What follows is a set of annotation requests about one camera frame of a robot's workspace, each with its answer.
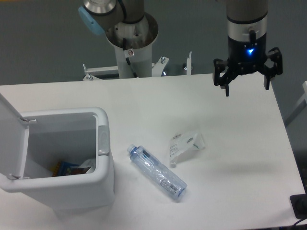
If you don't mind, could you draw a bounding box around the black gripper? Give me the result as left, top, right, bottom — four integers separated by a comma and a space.
213, 35, 283, 97

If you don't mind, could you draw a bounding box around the clear plastic wrapper bag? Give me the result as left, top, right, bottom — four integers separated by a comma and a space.
169, 130, 205, 168

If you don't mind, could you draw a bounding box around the clear plastic water bottle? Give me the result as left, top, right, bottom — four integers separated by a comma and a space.
127, 144, 187, 201

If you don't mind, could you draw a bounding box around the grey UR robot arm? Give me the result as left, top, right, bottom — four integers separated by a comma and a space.
78, 0, 283, 92

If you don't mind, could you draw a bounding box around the white crumpled trash in can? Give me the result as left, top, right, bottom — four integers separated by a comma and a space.
78, 158, 96, 174

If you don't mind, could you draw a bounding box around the white plastic trash can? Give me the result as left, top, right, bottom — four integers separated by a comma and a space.
0, 107, 115, 209

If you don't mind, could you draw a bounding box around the white trash can lid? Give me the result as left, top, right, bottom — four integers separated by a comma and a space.
0, 95, 29, 180

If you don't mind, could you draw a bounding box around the black device at edge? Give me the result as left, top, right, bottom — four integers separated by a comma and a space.
290, 194, 307, 229

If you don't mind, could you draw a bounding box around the colourful snack packet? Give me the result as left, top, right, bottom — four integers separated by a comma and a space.
52, 161, 90, 177

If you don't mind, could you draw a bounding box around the white frame at right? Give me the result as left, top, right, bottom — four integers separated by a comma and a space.
284, 81, 307, 127

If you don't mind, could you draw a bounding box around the white metal base frame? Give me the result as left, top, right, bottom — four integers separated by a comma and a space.
82, 51, 194, 81

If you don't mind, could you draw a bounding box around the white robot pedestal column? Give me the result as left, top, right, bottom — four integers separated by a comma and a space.
106, 13, 158, 65

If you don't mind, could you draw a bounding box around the black cable on pedestal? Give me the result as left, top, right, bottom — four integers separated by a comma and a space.
122, 37, 139, 79

